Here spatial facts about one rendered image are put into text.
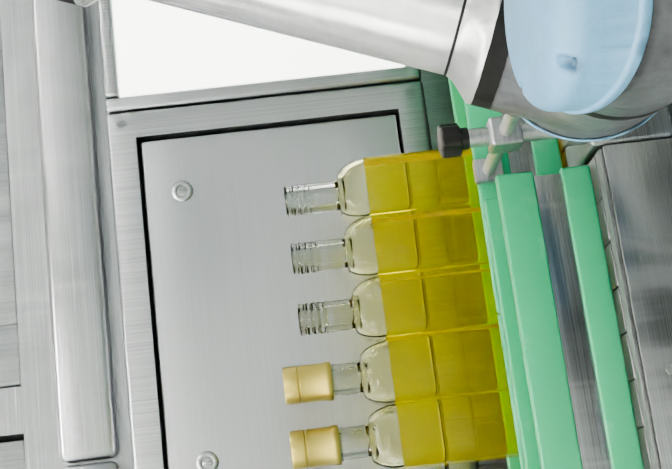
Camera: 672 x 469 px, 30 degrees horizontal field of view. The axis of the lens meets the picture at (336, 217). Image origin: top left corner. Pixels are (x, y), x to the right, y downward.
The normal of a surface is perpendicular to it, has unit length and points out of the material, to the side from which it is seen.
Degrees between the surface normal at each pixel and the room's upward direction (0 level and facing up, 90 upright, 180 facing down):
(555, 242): 90
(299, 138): 90
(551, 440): 90
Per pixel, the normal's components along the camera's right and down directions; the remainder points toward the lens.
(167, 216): 0.02, -0.26
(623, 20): -0.03, 0.31
